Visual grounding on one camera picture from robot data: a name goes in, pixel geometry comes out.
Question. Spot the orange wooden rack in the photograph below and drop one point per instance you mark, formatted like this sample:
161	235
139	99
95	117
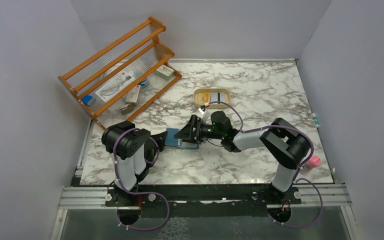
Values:
139	50

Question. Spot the long clear packaged item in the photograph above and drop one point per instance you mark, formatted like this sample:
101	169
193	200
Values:
115	85

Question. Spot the beige oval tray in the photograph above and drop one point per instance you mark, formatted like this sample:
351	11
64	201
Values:
214	105

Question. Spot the small white green box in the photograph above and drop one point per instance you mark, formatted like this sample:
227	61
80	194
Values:
164	72

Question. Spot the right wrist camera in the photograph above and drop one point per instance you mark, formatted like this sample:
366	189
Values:
203	110

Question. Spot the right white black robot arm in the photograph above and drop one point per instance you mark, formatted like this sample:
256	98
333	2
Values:
288	145

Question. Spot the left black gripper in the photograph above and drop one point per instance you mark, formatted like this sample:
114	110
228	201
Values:
160	139

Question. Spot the blue cap item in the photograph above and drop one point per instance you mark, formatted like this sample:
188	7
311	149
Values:
88	100

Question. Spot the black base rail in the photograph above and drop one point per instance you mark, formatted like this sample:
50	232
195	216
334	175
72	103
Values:
200	200

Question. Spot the blue leather card holder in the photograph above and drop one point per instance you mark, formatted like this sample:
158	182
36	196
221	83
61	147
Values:
177	143

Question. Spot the green white item at edge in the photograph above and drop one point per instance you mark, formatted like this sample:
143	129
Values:
316	121

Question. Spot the small blue white jar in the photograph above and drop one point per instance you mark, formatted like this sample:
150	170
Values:
144	83

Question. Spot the grey metal clip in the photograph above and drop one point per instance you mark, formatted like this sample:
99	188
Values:
127	108

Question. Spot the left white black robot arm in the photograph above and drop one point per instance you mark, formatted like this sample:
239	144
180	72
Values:
134	151

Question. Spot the pink bottle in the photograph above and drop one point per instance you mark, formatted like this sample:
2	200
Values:
313	162

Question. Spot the small white red box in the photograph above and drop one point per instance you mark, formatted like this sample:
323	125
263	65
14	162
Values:
133	95

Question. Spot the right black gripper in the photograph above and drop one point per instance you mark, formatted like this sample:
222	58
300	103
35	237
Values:
187	133

